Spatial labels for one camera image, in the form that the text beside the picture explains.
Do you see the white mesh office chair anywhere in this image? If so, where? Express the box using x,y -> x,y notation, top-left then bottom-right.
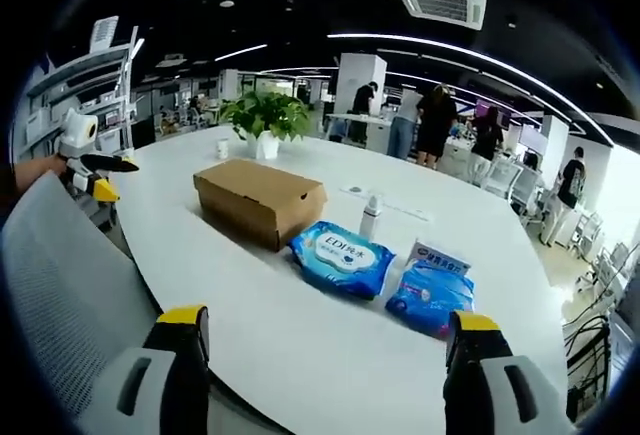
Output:
2,172 -> 167,431

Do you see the ceiling air conditioner unit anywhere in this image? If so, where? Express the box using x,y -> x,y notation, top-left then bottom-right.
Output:
392,0 -> 488,31

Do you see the black cable bundle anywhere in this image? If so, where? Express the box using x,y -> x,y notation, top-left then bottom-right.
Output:
562,314 -> 614,406

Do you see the clear spray bottle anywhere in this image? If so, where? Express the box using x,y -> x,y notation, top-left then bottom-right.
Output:
358,193 -> 384,239

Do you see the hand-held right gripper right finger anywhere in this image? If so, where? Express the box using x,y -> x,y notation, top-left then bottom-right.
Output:
442,310 -> 576,435

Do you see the white printed carton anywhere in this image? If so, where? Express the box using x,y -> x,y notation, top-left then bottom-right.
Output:
405,238 -> 474,276

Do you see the ceiling strip light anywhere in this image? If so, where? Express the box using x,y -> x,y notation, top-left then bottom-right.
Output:
214,43 -> 269,63

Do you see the white square pillar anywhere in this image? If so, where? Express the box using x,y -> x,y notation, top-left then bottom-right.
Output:
335,53 -> 389,116

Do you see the blue wet wipes pack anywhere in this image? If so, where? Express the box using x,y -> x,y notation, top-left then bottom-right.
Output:
288,219 -> 397,302

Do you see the green potted plant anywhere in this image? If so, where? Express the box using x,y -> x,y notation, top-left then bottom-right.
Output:
218,90 -> 311,160

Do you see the grey metal storage shelf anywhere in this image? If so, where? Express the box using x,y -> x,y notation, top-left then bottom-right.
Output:
19,17 -> 141,161

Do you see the brown cardboard shoe box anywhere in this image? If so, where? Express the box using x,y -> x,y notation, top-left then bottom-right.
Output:
193,157 -> 329,255

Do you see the person's left hand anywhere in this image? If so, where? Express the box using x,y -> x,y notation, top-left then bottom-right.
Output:
46,154 -> 69,179

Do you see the long curved ceiling light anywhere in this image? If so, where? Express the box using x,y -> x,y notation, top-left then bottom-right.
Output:
327,32 -> 585,135

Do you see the white table socket strip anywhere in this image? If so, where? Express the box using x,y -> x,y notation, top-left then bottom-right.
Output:
339,184 -> 434,222

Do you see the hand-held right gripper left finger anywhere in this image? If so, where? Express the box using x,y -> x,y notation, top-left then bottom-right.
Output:
74,304 -> 211,435

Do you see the cluster of white office chairs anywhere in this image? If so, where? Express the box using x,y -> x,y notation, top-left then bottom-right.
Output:
492,159 -> 627,297

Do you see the blue soft pad pack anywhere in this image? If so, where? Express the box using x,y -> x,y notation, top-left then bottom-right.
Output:
384,257 -> 476,342

